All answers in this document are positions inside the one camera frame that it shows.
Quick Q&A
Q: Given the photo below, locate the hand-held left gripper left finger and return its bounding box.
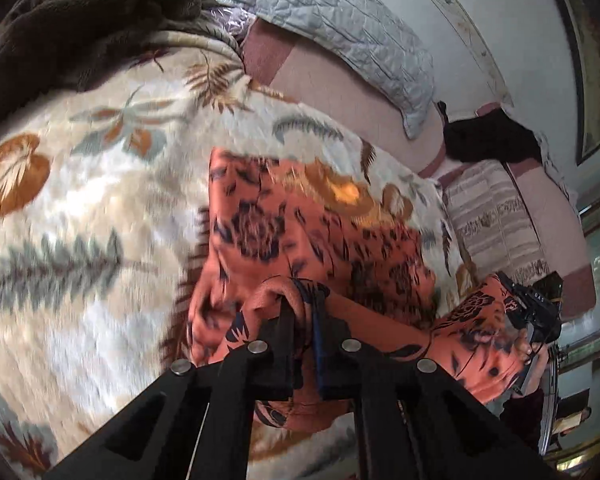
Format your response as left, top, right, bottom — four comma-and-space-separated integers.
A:
42, 280, 314, 480

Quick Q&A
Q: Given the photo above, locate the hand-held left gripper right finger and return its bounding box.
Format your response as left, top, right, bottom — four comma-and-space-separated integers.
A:
314, 285, 556, 480

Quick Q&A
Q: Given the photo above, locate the orange floral garment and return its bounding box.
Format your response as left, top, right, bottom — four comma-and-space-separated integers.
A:
185, 147, 536, 433

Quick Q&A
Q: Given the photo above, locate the person's right hand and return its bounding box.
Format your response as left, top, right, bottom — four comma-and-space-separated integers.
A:
512, 332, 550, 399

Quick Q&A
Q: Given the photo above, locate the glass display cabinet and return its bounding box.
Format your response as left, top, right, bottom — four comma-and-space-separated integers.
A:
540, 195, 600, 466

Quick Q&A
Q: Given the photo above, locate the striped floral cushion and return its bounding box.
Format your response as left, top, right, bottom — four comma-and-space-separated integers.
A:
442, 160, 551, 286

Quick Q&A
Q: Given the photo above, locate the lilac cloth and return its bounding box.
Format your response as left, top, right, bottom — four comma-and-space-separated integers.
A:
537, 132, 579, 206

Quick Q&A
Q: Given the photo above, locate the black garment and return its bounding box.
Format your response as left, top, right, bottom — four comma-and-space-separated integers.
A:
437, 101, 543, 165

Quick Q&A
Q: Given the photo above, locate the leaf print blanket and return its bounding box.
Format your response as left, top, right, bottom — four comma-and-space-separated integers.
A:
0, 30, 481, 480

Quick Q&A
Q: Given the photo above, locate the pink sofa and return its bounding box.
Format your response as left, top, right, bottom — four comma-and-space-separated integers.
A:
242, 22, 596, 318

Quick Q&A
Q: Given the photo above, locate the large framed picture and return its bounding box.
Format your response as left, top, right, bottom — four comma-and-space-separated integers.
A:
545, 0, 600, 166

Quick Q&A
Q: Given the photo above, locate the grey quilted pillow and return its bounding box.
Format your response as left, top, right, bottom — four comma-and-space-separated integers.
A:
215, 0, 436, 140

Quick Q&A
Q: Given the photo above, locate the shiny purple cloth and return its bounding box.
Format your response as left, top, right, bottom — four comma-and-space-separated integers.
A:
200, 7, 258, 45

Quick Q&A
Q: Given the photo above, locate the dark brown fleece cloth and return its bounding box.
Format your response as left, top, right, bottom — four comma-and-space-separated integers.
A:
0, 0, 203, 131

